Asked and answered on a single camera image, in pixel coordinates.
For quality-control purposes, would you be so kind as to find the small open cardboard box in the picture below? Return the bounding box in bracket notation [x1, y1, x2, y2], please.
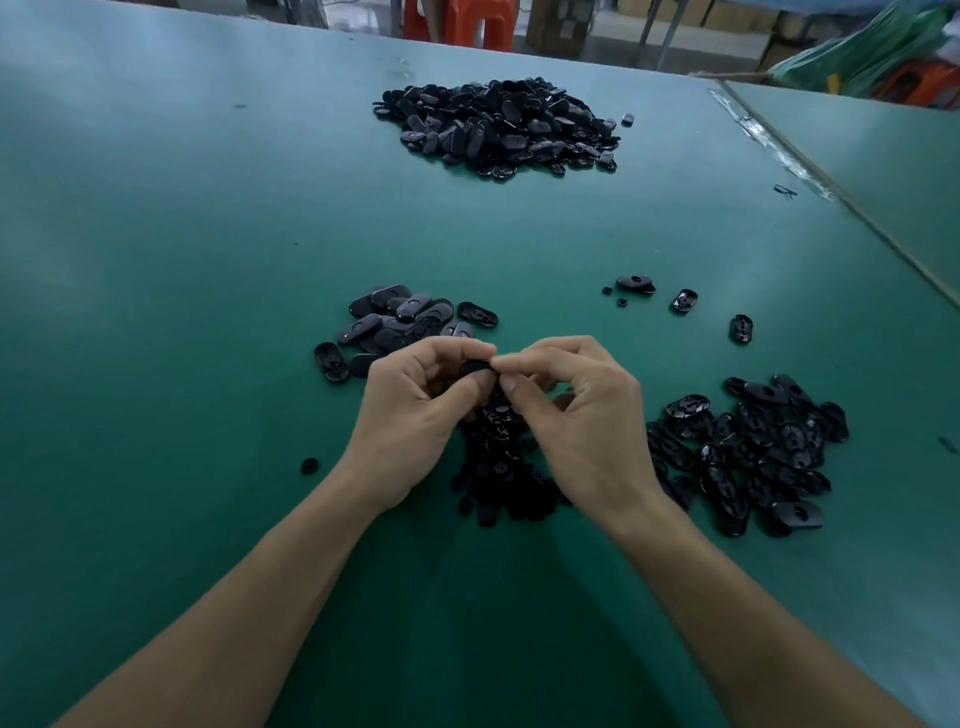
[528, 0, 597, 59]

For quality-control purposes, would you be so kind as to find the person's left hand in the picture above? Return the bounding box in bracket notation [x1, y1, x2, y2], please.
[342, 336, 500, 515]

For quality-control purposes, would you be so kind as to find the grey floor fan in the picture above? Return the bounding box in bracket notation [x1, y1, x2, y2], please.
[255, 0, 329, 29]

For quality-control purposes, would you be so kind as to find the red plastic stool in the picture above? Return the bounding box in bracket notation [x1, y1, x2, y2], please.
[873, 57, 960, 110]
[445, 0, 521, 53]
[402, 0, 437, 42]

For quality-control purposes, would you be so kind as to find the pile of black oval shells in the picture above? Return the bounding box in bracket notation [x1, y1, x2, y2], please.
[615, 274, 851, 539]

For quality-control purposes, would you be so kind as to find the person's left forearm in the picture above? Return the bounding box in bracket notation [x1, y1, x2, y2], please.
[60, 468, 389, 728]

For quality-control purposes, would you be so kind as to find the person's right hand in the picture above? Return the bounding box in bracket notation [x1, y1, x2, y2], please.
[490, 336, 669, 534]

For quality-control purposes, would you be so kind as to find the pile of small black buttons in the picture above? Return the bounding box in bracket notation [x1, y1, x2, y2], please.
[450, 393, 572, 527]

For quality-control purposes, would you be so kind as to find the person's right forearm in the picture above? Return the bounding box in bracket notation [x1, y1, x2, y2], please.
[607, 492, 924, 728]

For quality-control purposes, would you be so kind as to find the green striped bag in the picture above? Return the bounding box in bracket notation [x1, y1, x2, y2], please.
[768, 7, 950, 95]

